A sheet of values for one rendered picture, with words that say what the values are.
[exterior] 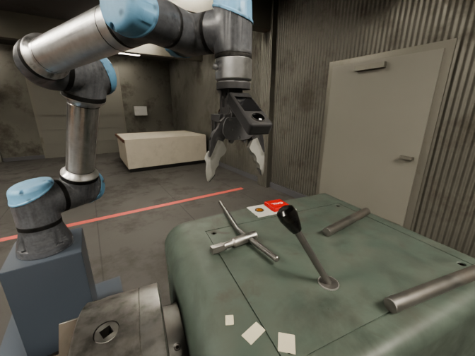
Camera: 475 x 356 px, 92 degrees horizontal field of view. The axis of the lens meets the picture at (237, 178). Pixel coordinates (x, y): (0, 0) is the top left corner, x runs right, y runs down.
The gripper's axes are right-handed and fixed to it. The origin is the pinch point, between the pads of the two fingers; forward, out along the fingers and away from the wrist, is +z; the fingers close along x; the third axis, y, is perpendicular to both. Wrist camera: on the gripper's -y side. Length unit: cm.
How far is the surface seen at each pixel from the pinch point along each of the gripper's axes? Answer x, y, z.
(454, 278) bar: -26.5, -30.4, 12.6
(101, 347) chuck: 27.6, -15.7, 16.9
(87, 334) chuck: 29.6, -13.1, 16.5
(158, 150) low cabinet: -32, 587, 89
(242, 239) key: 0.9, -4.5, 12.9
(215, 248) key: 7.2, -5.3, 13.0
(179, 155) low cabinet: -87, 596, 108
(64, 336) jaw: 34.8, -6.2, 22.2
